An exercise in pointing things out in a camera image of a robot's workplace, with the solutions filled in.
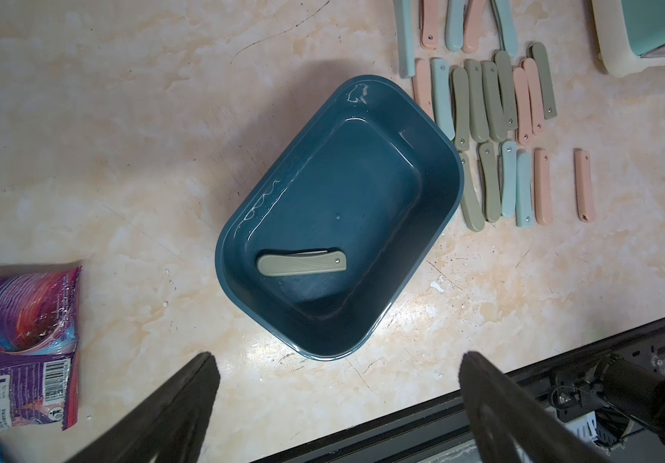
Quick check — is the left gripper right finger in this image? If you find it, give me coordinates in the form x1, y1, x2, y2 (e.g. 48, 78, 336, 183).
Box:
459, 351, 607, 462

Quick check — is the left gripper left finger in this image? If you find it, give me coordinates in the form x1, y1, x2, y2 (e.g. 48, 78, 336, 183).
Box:
70, 352, 220, 462

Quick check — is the pale olive fruit knife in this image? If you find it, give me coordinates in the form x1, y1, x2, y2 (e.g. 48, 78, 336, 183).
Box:
460, 152, 485, 233

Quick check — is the teal knife row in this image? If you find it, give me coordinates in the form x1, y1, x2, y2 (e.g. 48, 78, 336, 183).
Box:
431, 58, 455, 141
516, 150, 535, 228

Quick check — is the teal plastic storage box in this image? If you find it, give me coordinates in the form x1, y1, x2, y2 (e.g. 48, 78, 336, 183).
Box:
215, 75, 464, 361

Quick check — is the pink knife row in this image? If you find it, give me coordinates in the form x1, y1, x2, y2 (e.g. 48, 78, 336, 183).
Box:
413, 58, 435, 120
534, 149, 554, 226

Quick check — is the olive knife row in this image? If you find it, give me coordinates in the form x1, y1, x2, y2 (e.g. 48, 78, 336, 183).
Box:
481, 61, 507, 143
451, 67, 470, 152
465, 59, 490, 144

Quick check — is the short pink fruit knife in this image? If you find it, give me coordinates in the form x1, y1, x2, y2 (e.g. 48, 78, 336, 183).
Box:
420, 0, 438, 50

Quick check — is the pale mint fruit knife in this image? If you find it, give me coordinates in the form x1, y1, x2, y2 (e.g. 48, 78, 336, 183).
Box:
393, 0, 415, 79

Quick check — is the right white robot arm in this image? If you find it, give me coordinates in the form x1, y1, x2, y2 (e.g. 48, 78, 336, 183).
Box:
577, 354, 665, 451

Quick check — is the olive green fruit knife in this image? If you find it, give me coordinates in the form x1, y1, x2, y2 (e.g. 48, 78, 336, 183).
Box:
478, 142, 501, 223

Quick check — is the long pink fruit knife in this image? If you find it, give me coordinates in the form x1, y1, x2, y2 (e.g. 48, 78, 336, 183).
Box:
574, 149, 596, 223

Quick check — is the light teal fruit knife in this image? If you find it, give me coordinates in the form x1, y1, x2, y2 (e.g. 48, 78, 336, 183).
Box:
500, 141, 518, 218

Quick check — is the purple snack packet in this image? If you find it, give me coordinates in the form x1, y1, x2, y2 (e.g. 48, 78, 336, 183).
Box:
0, 266, 81, 429

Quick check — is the mint green toaster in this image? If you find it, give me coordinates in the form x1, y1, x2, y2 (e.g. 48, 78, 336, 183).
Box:
591, 0, 665, 78

